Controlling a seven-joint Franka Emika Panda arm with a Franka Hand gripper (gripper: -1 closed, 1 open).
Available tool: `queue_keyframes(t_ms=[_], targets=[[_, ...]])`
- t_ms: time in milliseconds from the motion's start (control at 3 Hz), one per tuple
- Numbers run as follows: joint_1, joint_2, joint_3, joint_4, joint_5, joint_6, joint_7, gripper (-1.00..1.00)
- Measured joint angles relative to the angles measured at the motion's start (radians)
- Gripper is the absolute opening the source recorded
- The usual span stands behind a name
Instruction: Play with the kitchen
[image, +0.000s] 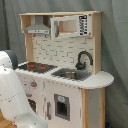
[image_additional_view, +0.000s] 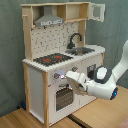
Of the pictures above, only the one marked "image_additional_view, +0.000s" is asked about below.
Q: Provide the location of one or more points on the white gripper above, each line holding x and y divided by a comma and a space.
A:
78, 82

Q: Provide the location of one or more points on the oven door with window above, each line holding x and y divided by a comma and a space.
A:
64, 97

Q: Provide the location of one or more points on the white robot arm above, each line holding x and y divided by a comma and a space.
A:
104, 84

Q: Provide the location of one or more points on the wooden toy kitchen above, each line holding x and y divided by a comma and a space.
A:
40, 84

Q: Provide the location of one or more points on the right oven knob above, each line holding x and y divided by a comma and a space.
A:
74, 69

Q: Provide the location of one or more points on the oven knob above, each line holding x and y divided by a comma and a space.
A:
74, 69
56, 75

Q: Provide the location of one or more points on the white cupboard door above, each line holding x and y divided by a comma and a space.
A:
88, 67

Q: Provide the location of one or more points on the left oven knob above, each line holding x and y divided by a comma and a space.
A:
56, 75

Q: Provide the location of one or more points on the grey toy sink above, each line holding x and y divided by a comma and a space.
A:
79, 51

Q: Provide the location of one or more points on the black toy faucet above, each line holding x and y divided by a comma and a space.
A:
74, 40

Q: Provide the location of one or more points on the black toy stovetop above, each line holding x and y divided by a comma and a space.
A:
52, 59

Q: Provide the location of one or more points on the grey range hood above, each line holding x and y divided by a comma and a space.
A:
48, 18

